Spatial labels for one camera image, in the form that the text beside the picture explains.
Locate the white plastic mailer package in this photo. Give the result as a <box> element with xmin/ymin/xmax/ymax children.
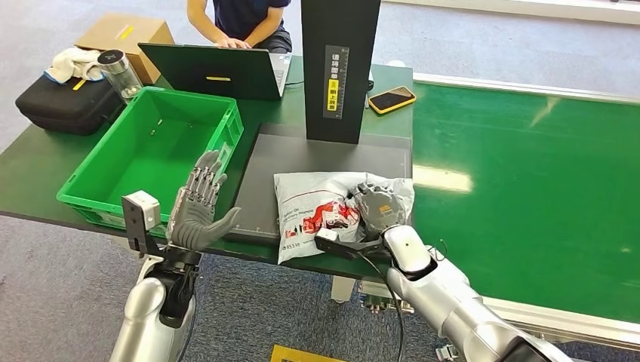
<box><xmin>273</xmin><ymin>171</ymin><xmax>416</xmax><ymax>265</ymax></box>

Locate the brown cardboard box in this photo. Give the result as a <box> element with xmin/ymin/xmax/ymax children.
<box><xmin>75</xmin><ymin>13</ymin><xmax>176</xmax><ymax>86</ymax></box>

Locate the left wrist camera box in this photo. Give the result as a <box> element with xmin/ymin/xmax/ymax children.
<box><xmin>121</xmin><ymin>190</ymin><xmax>162</xmax><ymax>259</ymax></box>

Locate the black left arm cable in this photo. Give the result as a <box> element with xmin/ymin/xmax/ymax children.
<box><xmin>176</xmin><ymin>293</ymin><xmax>199</xmax><ymax>362</ymax></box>

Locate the phone in yellow case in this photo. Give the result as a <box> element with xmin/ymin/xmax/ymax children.
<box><xmin>368</xmin><ymin>85</ymin><xmax>417</xmax><ymax>115</ymax></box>

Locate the person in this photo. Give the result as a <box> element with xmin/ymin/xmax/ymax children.
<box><xmin>186</xmin><ymin>0</ymin><xmax>294</xmax><ymax>54</ymax></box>

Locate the black yellow ruler label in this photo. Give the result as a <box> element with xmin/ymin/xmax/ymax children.
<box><xmin>322</xmin><ymin>44</ymin><xmax>350</xmax><ymax>121</ymax></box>

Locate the white table leg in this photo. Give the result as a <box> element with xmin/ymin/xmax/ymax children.
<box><xmin>330</xmin><ymin>275</ymin><xmax>359</xmax><ymax>305</ymax></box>

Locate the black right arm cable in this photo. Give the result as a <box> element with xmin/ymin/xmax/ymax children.
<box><xmin>355</xmin><ymin>251</ymin><xmax>407</xmax><ymax>362</ymax></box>

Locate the black laptop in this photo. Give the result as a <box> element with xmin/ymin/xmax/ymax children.
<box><xmin>137</xmin><ymin>42</ymin><xmax>293</xmax><ymax>103</ymax></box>

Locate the white cloth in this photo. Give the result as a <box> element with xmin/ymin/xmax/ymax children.
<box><xmin>44</xmin><ymin>47</ymin><xmax>106</xmax><ymax>85</ymax></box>

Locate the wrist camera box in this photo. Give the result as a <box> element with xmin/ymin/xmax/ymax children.
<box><xmin>313</xmin><ymin>227</ymin><xmax>389</xmax><ymax>261</ymax></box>
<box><xmin>121</xmin><ymin>190</ymin><xmax>162</xmax><ymax>259</ymax></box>

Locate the yellow floor marker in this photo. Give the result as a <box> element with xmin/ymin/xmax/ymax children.
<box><xmin>269</xmin><ymin>345</ymin><xmax>347</xmax><ymax>362</ymax></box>

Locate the green conveyor belt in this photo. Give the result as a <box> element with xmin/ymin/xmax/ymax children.
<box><xmin>387</xmin><ymin>72</ymin><xmax>640</xmax><ymax>351</ymax></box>

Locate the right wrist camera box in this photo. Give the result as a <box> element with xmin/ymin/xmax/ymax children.
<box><xmin>313</xmin><ymin>227</ymin><xmax>389</xmax><ymax>261</ymax></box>

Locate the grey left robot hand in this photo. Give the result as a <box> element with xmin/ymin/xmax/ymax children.
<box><xmin>166</xmin><ymin>149</ymin><xmax>242</xmax><ymax>253</ymax></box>

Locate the black inbound scanning machine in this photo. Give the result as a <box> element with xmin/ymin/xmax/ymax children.
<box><xmin>223</xmin><ymin>0</ymin><xmax>414</xmax><ymax>245</ymax></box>

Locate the glass bottle with black lid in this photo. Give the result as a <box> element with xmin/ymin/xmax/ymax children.
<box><xmin>97</xmin><ymin>48</ymin><xmax>144</xmax><ymax>101</ymax></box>

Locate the green plastic crate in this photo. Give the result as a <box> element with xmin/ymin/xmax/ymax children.
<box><xmin>56</xmin><ymin>86</ymin><xmax>245</xmax><ymax>240</ymax></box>

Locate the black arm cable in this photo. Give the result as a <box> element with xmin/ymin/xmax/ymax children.
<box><xmin>176</xmin><ymin>293</ymin><xmax>199</xmax><ymax>362</ymax></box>
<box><xmin>355</xmin><ymin>251</ymin><xmax>407</xmax><ymax>362</ymax></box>

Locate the black zip case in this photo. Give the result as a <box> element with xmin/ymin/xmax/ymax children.
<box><xmin>14</xmin><ymin>73</ymin><xmax>126</xmax><ymax>137</ymax></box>

